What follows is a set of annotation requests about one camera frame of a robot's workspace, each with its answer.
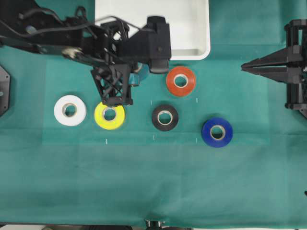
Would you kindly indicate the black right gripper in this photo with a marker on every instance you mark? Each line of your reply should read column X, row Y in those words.
column 274, row 66

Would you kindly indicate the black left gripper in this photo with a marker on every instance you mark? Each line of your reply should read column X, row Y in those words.
column 114, row 83

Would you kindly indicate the teal tape roll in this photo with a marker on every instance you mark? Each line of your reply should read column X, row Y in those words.
column 142, row 72

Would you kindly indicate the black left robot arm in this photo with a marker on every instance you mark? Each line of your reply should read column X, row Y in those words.
column 29, row 27

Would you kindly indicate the orange tape roll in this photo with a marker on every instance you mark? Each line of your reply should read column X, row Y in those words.
column 180, row 81

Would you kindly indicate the black tape roll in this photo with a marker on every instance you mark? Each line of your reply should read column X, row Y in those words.
column 165, row 117

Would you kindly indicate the yellow tape roll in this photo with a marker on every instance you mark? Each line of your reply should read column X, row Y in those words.
column 109, row 118

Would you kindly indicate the white tape roll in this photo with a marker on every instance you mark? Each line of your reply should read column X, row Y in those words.
column 70, row 110

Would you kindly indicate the white plastic case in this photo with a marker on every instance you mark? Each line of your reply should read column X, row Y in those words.
column 188, row 19

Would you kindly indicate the blue tape roll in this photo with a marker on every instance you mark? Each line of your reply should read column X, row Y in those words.
column 217, row 132

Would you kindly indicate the green table cloth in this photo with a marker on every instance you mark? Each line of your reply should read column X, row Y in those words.
column 52, row 173

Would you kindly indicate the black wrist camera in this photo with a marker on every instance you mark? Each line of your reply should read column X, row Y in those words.
column 150, row 45

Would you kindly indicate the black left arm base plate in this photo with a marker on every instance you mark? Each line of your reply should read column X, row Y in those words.
column 5, row 82

